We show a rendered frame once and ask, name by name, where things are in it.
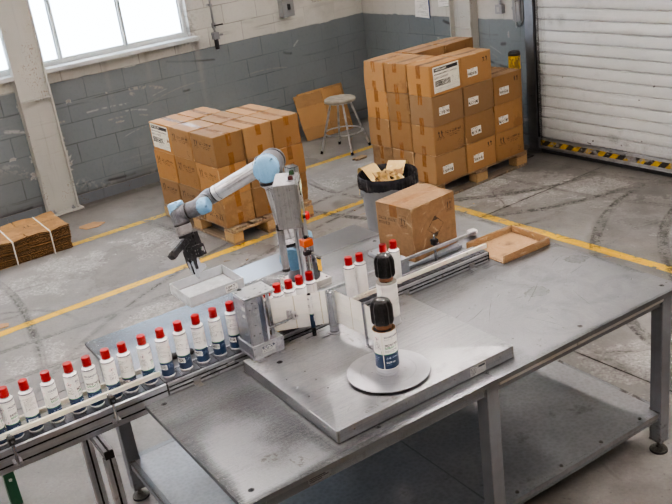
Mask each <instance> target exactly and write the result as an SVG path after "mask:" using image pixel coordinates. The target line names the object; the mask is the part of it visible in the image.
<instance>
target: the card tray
mask: <svg viewBox="0 0 672 504"><path fill-rule="evenodd" d="M482 244H487V248H485V249H483V250H486V251H487V252H489V258H490V259H492V260H495V261H498V262H500V263H503V264H505V263H508V262H510V261H512V260H515V259H517V258H519V257H522V256H524V255H526V254H529V253H531V252H533V251H536V250H538V249H540V248H543V247H545V246H547V245H550V237H548V236H545V235H542V234H539V233H536V232H533V231H529V230H526V229H523V228H520V227H517V226H514V225H509V226H506V227H504V228H501V229H499V230H496V231H494V232H491V233H489V234H486V235H484V236H481V237H479V238H476V239H474V240H471V241H469V242H466V246H467V249H468V248H470V247H477V246H480V245H482Z"/></svg>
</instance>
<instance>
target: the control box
mask: <svg viewBox="0 0 672 504"><path fill-rule="evenodd" d="M294 173H295V175H294V176H293V179H294V180H293V181H291V182H288V181H287V176H288V173H279V174H276V175H275V178H274V182H273V185H272V190H273V197H274V203H275V209H276V216H277V222H278V228H279V230H287V229H296V228H301V227H302V226H303V223H304V219H303V217H302V213H305V209H304V202H303V206H302V204H301V195H300V190H299V183H298V181H299V176H300V174H299V173H298V172H294Z"/></svg>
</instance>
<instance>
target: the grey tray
mask: <svg viewBox="0 0 672 504"><path fill-rule="evenodd" d="M169 285H170V290H171V294H172V295H174V296H175V297H177V298H178V299H179V300H181V301H182V302H184V303H185V304H186V305H188V306H189V307H191V308H193V307H196V306H199V305H201V304H204V303H206V302H209V301H211V300H214V299H216V298H219V297H222V296H224V295H227V294H229V293H231V292H232V291H235V290H237V289H241V288H243V287H245V284H244V277H242V276H240V275H239V274H237V273H235V272H234V271H232V270H230V269H229V268H227V267H225V266H224V265H222V264H221V265H219V266H216V267H213V268H211V269H208V270H205V271H202V272H200V279H198V278H197V277H196V274H194V275H192V276H189V277H186V278H183V279H181V280H178V281H175V282H173V283H170V284H169Z"/></svg>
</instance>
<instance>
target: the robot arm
mask: <svg viewBox="0 0 672 504"><path fill-rule="evenodd" d="M285 164H286V158H285V155H284V153H283V152H282V151H281V150H279V149H277V148H268V149H266V150H265V151H263V153H261V154H260V155H259V156H257V157H255V159H254V161H253V162H251V163H250V164H248V165H246V166H245V167H243V168H241V169H240V170H238V171H236V172H235V173H233V174H231V175H230V176H228V177H226V178H225V179H223V180H221V181H220V182H218V183H216V184H215V185H213V186H211V187H210V188H208V189H205V190H203V191H202V192H201V193H200V194H199V195H198V196H197V197H196V198H195V199H194V200H193V201H190V202H187V203H184V202H183V201H182V200H179V201H176V202H173V203H170V204H168V206H167V207H168V210H169V215H170V216H171V219H172V222H173V225H174V227H175V230H176V233H177V236H179V239H182V240H181V241H180V242H179V243H178V244H177V246H176V247H175V248H174V249H173V250H172V251H171V252H170V253H169V255H168V256H167V257H168V258H169V259H170V260H175V259H176V258H177V257H178V255H179V254H180V252H181V251H182V250H183V255H184V258H185V261H186V264H187V266H188V268H189V269H190V271H191V272H192V274H193V275H194V274H196V277H197V278H198V279H200V272H201V271H203V270H204V269H205V268H206V264H205V263H201V262H200V260H199V259H197V258H196V257H200V256H203V255H204V254H206V253H207V252H206V249H205V246H204V244H203V243H201V240H200V237H199V235H198V232H197V231H194V232H192V231H193V228H192V225H191V222H190V220H189V219H191V218H194V217H197V216H201V215H205V214H207V213H209V212H211V211H212V205H213V204H215V203H217V202H218V201H220V200H222V199H223V198H225V197H227V196H228V195H230V194H232V193H233V192H235V191H237V190H239V189H240V188H242V187H244V186H245V185H247V184H249V183H250V182H252V181H254V180H256V179H257V180H258V181H259V183H260V186H261V187H262V188H264V189H265V191H266V194H267V198H268V201H269V204H270V207H271V211H272V214H273V217H274V221H275V224H276V225H277V224H278V222H277V216H276V209H275V203H274V197H273V190H272V185H273V182H274V178H275V175H276V174H279V173H284V171H283V168H284V166H285ZM284 235H285V241H286V248H287V254H288V260H289V267H290V272H289V273H288V278H289V279H291V280H292V282H294V283H295V278H294V277H295V276H296V275H300V269H299V263H298V256H297V250H296V243H295V237H294V230H293V229H287V230H284ZM202 246H203V247H204V249H205V252H204V250H201V249H202ZM311 255H312V254H311ZM312 262H313V269H314V276H315V280H317V279H318V278H320V270H318V266H317V263H316V261H315V256H314V255H312Z"/></svg>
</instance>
